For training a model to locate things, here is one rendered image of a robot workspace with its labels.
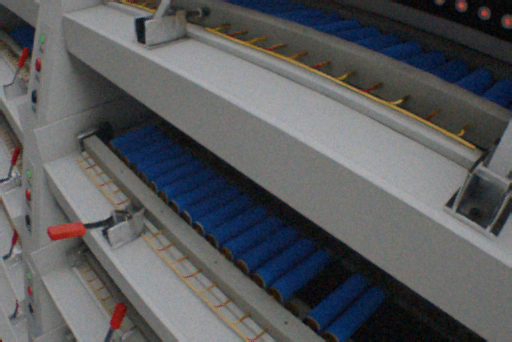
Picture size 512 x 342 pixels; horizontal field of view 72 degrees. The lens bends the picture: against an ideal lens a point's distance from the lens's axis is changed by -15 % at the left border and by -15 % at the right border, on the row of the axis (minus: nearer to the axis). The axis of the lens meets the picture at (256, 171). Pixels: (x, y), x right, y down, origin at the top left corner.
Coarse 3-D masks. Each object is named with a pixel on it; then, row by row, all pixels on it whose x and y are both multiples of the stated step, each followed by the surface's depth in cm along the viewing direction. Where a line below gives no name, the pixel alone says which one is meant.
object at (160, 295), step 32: (128, 96) 53; (64, 128) 48; (96, 128) 50; (128, 128) 55; (160, 128) 56; (64, 160) 49; (64, 192) 44; (96, 192) 44; (288, 224) 42; (96, 256) 41; (128, 256) 37; (160, 256) 37; (128, 288) 36; (160, 288) 34; (384, 288) 35; (160, 320) 32; (192, 320) 32; (224, 320) 32
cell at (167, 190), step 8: (208, 168) 45; (192, 176) 44; (200, 176) 44; (208, 176) 45; (176, 184) 43; (184, 184) 43; (192, 184) 44; (168, 192) 42; (176, 192) 42; (184, 192) 43; (168, 200) 42
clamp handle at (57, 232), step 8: (112, 216) 37; (64, 224) 34; (72, 224) 34; (80, 224) 35; (88, 224) 36; (96, 224) 36; (104, 224) 37; (112, 224) 37; (48, 232) 33; (56, 232) 33; (64, 232) 33; (72, 232) 34; (80, 232) 34
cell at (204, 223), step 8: (232, 200) 41; (240, 200) 41; (248, 200) 42; (224, 208) 40; (232, 208) 40; (240, 208) 41; (248, 208) 41; (208, 216) 39; (216, 216) 39; (224, 216) 40; (232, 216) 40; (200, 224) 39; (208, 224) 39; (216, 224) 39; (208, 232) 39
